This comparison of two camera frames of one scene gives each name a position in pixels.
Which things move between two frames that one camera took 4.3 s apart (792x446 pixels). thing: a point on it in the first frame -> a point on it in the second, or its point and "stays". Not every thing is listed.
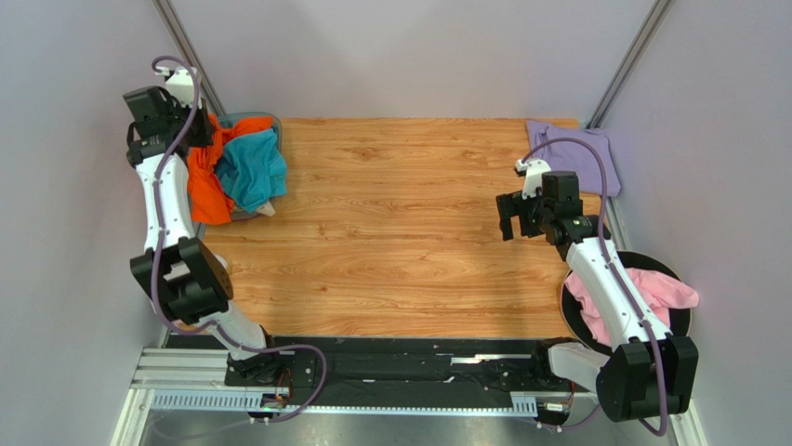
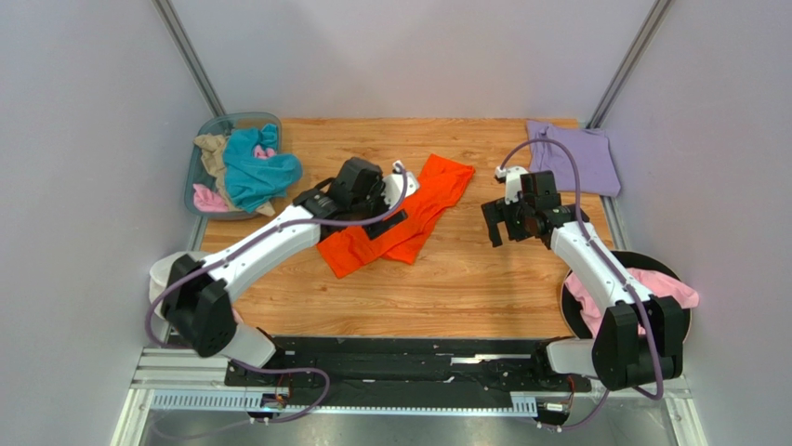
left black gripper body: (198, 134) -> (373, 206)
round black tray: (572, 302) stays
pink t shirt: (660, 293) stays
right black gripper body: (516, 211) stays
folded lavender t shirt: (569, 155) stays
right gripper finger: (506, 203) -> (491, 211)
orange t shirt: (210, 203) -> (442, 182)
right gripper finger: (506, 226) -> (495, 235)
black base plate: (402, 364) stays
